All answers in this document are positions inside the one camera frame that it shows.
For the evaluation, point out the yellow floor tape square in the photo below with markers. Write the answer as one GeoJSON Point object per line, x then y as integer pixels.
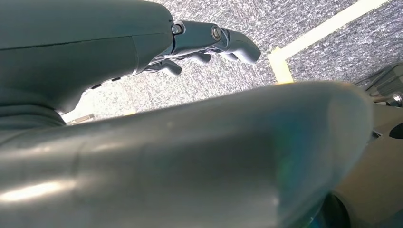
{"type": "Point", "coordinates": [280, 66]}

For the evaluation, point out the black robot leg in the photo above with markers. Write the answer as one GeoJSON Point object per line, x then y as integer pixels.
{"type": "Point", "coordinates": [377, 176]}

